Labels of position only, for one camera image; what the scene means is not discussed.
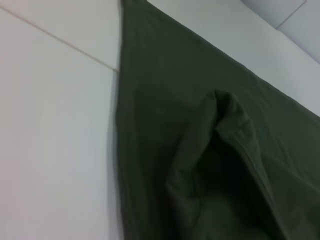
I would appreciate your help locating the dark green shirt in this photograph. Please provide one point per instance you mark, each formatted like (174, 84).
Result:
(175, 100)

